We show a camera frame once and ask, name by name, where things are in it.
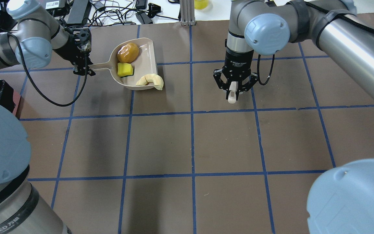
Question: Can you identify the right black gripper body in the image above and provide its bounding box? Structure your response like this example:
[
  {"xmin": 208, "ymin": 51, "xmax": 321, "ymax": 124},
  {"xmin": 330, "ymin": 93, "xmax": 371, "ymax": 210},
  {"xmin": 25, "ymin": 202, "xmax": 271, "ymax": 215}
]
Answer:
[{"xmin": 213, "ymin": 39, "xmax": 256, "ymax": 85}]

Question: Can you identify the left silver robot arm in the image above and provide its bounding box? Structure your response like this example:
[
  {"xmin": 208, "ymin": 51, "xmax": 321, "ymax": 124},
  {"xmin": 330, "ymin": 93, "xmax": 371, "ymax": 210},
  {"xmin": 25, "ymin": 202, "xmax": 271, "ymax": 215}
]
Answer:
[{"xmin": 0, "ymin": 0, "xmax": 95, "ymax": 234}]

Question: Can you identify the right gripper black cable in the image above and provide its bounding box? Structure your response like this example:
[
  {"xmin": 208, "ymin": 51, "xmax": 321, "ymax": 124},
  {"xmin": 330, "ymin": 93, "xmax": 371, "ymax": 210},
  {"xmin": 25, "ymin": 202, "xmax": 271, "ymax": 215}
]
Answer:
[{"xmin": 257, "ymin": 54, "xmax": 276, "ymax": 86}]

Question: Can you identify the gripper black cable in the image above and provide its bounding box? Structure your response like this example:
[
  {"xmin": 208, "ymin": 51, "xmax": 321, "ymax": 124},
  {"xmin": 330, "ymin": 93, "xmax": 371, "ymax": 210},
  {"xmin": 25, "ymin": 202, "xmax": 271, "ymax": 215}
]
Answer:
[
  {"xmin": 257, "ymin": 54, "xmax": 276, "ymax": 86},
  {"xmin": 8, "ymin": 32, "xmax": 88, "ymax": 107}
]

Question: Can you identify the yellow sponge piece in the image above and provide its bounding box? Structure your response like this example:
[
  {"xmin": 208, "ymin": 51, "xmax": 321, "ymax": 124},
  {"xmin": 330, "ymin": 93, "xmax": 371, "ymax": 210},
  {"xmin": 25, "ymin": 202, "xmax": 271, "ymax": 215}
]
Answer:
[{"xmin": 116, "ymin": 62, "xmax": 134, "ymax": 77}]

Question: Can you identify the pale melon rind slice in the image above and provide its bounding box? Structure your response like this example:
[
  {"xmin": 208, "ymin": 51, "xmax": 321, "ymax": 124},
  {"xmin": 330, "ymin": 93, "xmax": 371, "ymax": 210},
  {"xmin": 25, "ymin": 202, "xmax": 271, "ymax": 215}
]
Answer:
[{"xmin": 136, "ymin": 73, "xmax": 164, "ymax": 91}]

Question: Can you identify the brown potato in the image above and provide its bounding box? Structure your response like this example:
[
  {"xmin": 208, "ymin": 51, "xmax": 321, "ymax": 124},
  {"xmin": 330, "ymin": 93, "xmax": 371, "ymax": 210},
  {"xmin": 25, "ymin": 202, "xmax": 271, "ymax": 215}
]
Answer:
[{"xmin": 117, "ymin": 43, "xmax": 140, "ymax": 63}]

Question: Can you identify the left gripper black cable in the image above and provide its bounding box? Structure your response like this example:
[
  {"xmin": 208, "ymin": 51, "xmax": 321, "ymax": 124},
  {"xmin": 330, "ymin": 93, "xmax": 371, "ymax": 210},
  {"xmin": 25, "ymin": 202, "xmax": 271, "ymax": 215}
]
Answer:
[{"xmin": 8, "ymin": 32, "xmax": 88, "ymax": 107}]

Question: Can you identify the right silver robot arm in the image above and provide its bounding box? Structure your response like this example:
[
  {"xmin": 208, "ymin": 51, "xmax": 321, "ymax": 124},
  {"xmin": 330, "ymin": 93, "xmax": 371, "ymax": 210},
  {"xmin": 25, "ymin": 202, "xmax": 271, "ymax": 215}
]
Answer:
[{"xmin": 213, "ymin": 0, "xmax": 374, "ymax": 234}]

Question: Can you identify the beige plastic dustpan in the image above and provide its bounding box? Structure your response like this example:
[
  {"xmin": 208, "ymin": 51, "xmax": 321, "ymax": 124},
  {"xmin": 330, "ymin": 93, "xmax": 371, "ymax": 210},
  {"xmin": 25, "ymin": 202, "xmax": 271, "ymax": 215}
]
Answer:
[{"xmin": 89, "ymin": 37, "xmax": 158, "ymax": 91}]

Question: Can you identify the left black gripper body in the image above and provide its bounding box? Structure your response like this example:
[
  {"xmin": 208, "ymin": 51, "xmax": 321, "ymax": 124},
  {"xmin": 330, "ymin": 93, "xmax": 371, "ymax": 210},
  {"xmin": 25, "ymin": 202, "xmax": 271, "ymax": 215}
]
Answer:
[{"xmin": 55, "ymin": 28, "xmax": 92, "ymax": 65}]

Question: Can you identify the beige hand brush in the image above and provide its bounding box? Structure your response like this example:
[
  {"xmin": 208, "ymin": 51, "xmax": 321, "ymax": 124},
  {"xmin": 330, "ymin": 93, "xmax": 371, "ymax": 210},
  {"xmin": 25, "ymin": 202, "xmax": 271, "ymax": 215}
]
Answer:
[{"xmin": 227, "ymin": 81, "xmax": 238, "ymax": 104}]

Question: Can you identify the aluminium frame post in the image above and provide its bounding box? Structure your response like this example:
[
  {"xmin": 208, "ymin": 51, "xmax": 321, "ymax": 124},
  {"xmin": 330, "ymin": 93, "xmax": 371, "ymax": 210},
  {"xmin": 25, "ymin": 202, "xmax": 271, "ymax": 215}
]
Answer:
[{"xmin": 180, "ymin": 0, "xmax": 196, "ymax": 26}]

